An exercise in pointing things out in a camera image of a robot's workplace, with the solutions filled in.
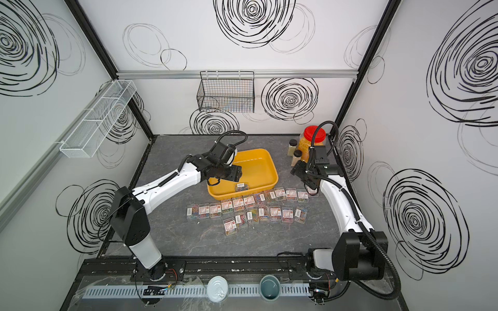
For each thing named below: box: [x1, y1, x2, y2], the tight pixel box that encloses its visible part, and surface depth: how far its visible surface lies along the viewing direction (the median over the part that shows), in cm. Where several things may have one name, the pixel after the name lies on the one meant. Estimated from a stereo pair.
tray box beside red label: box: [258, 207, 270, 223], surface depth 88 cm
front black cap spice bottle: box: [290, 149, 303, 167], surface depth 102 cm
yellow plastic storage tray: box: [206, 147, 279, 201], surface depth 100 cm
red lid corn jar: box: [298, 125, 327, 163], surface depth 99 cm
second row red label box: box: [269, 205, 283, 222], surface depth 88 cm
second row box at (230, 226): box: [223, 217, 238, 236], surface depth 84 cm
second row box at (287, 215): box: [281, 207, 294, 224], surface depth 88 cm
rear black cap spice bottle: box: [287, 138, 298, 157], surface depth 107 cm
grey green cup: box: [259, 274, 281, 302], surface depth 71 cm
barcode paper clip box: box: [234, 212, 248, 229], surface depth 86 cm
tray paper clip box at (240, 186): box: [234, 182, 249, 192], surface depth 96 cm
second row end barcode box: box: [293, 207, 309, 225], surface depth 88 cm
